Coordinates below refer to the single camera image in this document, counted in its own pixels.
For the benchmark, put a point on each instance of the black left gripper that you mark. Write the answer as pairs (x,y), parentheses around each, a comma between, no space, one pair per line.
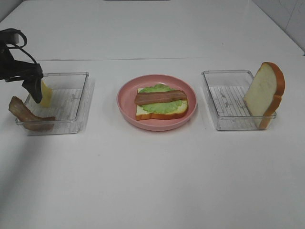
(14,70)

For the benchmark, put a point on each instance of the bacon strip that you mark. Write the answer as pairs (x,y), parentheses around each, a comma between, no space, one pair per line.
(159,97)
(18,109)

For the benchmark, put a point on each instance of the bread slice with brown crust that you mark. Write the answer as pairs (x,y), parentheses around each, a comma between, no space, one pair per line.
(160,116)

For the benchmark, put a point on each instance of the green lettuce leaf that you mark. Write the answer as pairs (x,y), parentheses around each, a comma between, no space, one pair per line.
(175,107)

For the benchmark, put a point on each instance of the yellow cheese slice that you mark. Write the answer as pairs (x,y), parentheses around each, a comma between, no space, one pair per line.
(46,95)

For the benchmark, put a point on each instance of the left clear plastic tray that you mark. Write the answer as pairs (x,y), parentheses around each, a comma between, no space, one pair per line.
(70,104)

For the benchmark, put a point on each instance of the clear plastic tray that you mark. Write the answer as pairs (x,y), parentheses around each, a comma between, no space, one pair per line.
(224,91)
(70,104)

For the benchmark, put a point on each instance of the pink round plate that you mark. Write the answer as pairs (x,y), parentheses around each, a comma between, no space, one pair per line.
(127,107)

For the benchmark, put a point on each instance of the right clear plastic tray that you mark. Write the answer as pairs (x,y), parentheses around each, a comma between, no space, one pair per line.
(224,91)

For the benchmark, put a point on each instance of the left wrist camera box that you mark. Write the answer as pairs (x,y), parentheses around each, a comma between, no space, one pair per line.
(12,38)

